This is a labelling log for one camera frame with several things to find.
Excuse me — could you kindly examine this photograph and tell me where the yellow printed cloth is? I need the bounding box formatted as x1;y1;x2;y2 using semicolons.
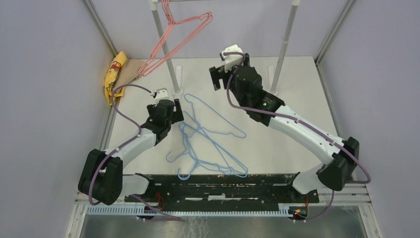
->
104;51;127;106

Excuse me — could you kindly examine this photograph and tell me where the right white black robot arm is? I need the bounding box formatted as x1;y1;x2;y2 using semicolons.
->
209;52;360;202

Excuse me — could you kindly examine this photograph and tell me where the right grey rack pole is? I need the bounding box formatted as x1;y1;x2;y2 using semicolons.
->
267;0;301;96

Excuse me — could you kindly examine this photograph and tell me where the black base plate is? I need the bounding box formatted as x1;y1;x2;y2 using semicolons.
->
139;174;319;212

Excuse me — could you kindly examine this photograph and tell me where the left grey rack pole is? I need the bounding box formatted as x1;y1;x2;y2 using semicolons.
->
148;0;184;113

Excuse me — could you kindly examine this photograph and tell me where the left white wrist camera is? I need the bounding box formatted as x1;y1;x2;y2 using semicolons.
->
152;88;169;101

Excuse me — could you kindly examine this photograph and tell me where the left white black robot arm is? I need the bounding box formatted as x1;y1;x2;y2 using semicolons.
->
78;99;184;205

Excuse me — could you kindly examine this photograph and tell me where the white slotted cable duct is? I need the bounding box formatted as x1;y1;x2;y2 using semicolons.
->
86;203;295;218

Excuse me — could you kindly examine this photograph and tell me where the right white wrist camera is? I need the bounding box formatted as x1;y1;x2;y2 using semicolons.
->
220;44;245;72

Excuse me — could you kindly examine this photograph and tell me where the grey rack pole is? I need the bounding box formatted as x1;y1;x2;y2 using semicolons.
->
148;0;184;113
267;0;301;96

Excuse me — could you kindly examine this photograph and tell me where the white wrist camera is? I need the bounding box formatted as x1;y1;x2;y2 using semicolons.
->
152;88;169;101
220;44;245;72

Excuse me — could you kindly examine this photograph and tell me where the beige cloth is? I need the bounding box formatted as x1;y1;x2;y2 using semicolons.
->
112;59;145;90

